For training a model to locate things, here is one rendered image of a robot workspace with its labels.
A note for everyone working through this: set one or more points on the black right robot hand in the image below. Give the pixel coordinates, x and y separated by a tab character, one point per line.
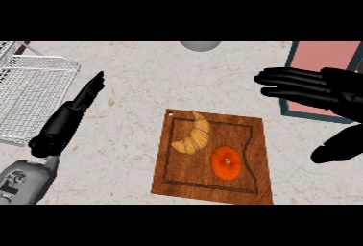
326	89

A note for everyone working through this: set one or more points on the golden croissant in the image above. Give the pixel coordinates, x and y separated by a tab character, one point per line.
195	137

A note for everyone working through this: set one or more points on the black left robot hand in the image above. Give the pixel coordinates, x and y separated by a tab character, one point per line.
59	128

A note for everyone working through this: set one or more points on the brown wooden cutting board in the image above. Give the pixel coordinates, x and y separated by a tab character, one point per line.
208	157

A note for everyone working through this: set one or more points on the orange squash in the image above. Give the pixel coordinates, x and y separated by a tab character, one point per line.
226	162

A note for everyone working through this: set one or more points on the pink box with teal rim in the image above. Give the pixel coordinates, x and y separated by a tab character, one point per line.
321	61

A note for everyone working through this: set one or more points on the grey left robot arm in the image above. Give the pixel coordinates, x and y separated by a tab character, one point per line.
24	182

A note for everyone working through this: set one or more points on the grey rounded object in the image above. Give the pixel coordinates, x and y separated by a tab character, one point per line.
200	45

